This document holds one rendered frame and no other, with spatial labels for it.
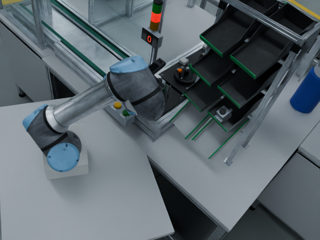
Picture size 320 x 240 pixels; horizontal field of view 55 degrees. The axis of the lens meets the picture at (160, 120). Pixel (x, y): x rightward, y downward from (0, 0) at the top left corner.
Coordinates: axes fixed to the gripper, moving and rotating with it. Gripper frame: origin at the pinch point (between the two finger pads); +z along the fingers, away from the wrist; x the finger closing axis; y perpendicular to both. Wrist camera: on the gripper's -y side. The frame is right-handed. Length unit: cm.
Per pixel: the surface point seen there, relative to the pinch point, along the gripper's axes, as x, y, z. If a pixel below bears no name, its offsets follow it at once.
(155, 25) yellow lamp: -16.9, -22.1, -10.2
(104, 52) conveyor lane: -51, 7, 15
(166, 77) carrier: -6.5, -4.6, 17.6
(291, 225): 106, 23, 97
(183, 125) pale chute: 26.1, 10.2, -0.8
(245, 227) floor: 84, 47, 101
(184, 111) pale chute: 21.5, 4.3, -0.6
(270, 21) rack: 40, -41, -43
